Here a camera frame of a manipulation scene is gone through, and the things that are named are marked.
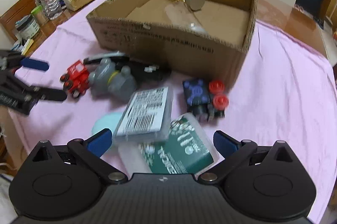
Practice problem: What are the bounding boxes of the red toy train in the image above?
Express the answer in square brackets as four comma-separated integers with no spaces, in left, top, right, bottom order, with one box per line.
[60,60,90,99]

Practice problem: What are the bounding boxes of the light blue egg case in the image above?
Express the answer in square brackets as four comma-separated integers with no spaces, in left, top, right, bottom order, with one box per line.
[91,112,122,135]

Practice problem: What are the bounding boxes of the grey mouse figurine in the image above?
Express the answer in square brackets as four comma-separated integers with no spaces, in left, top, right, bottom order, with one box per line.
[88,58,137,102]

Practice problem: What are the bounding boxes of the dark blue toy train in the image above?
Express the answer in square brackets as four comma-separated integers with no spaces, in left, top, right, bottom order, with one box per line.
[182,79,229,122]

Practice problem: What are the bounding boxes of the clear lead refill box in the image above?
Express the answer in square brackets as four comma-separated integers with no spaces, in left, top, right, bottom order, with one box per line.
[112,87,173,145]

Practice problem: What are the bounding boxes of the correction tape dispenser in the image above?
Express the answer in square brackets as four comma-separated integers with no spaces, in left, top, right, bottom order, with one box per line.
[83,51,130,65]

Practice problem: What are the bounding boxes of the black digital timer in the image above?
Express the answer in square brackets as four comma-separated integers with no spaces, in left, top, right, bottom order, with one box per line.
[127,59,172,82]

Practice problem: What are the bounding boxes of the yellow white small box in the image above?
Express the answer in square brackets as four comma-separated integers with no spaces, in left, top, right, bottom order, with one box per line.
[21,39,34,56]

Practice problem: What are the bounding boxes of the green cap toothpick holder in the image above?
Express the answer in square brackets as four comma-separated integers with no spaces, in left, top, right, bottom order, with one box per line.
[31,5,49,25]

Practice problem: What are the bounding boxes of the pink table cloth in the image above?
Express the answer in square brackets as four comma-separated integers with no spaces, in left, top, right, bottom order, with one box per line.
[7,0,337,224]

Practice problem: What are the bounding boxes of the cardboard box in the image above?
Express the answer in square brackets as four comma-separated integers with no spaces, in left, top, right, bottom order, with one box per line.
[87,0,258,89]

